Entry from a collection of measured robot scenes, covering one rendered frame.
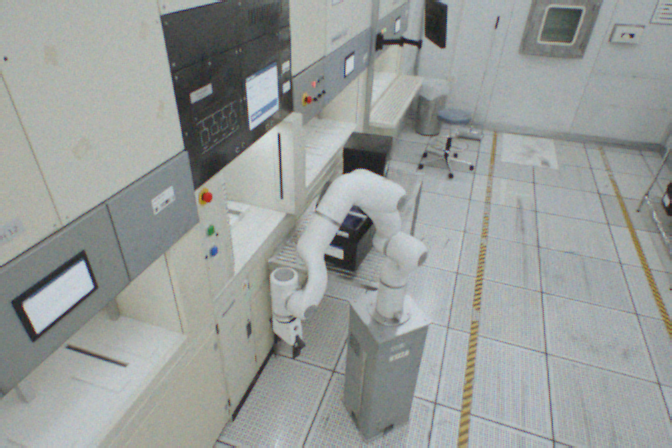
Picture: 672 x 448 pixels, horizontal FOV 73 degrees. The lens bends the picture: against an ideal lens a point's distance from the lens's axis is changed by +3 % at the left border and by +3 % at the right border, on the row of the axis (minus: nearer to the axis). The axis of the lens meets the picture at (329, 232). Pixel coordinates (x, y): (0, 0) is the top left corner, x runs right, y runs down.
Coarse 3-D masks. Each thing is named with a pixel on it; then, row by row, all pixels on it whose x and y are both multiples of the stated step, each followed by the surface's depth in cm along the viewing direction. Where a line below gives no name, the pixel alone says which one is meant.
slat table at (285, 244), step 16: (336, 176) 305; (400, 176) 307; (416, 176) 308; (320, 192) 286; (416, 192) 289; (416, 208) 326; (304, 224) 255; (288, 240) 241; (272, 256) 229; (288, 256) 230; (368, 256) 231; (384, 256) 232; (304, 272) 222; (336, 272) 220; (352, 272) 221; (368, 288) 214
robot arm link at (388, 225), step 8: (376, 176) 144; (376, 216) 155; (384, 216) 154; (392, 216) 155; (400, 216) 162; (376, 224) 158; (384, 224) 156; (392, 224) 157; (400, 224) 162; (376, 232) 168; (384, 232) 161; (392, 232) 161; (376, 240) 173; (384, 240) 174; (376, 248) 180; (384, 248) 176
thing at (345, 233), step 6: (360, 216) 218; (366, 216) 220; (360, 222) 217; (366, 222) 226; (342, 228) 215; (348, 228) 213; (354, 228) 212; (360, 228) 219; (366, 228) 229; (336, 234) 218; (342, 234) 216; (348, 234) 215; (354, 234) 214; (360, 234) 222; (348, 240) 217; (354, 240) 216
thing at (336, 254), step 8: (368, 232) 222; (336, 240) 216; (344, 240) 213; (360, 240) 214; (368, 240) 227; (328, 248) 221; (336, 248) 218; (344, 248) 216; (352, 248) 213; (360, 248) 218; (368, 248) 231; (328, 256) 224; (336, 256) 221; (344, 256) 219; (352, 256) 216; (360, 256) 222; (336, 264) 224; (344, 264) 221; (352, 264) 219; (360, 264) 225
